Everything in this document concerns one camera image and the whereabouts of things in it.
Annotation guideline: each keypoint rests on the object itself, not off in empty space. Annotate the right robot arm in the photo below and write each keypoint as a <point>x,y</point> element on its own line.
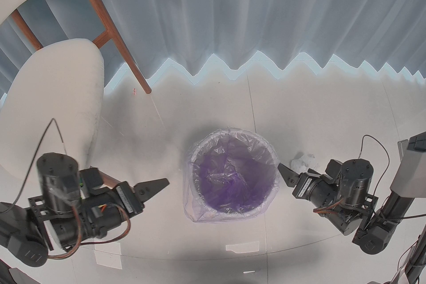
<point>409,176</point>

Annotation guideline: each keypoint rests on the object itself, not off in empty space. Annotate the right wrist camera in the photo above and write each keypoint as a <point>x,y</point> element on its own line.
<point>333,168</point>

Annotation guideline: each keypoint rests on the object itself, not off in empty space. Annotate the purple plastic bag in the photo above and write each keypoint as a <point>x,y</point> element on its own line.
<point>233,176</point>

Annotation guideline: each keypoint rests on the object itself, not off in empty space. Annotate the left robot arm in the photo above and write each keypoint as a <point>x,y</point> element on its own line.
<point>20,236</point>

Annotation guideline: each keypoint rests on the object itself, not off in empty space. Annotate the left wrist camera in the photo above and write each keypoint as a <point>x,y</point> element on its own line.
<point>91,179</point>

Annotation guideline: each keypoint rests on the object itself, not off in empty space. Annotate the white paper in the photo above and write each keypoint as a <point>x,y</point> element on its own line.
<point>304,161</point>

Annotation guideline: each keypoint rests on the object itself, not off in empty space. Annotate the cream chair with wooden legs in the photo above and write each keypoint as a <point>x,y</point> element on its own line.
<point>56,93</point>

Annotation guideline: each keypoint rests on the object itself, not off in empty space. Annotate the white trash bin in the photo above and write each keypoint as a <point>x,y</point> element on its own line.
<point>271,156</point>

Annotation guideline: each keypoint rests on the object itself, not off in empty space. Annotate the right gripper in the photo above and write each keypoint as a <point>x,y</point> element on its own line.
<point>322,192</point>

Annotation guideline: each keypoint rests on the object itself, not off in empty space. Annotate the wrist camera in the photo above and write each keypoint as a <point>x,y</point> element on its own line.
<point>333,168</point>
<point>91,179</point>

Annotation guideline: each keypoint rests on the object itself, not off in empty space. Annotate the pale blue curtain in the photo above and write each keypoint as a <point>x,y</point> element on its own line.
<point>266,9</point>

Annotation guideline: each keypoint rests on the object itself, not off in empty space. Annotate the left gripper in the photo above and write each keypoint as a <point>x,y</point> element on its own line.
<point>126,197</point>

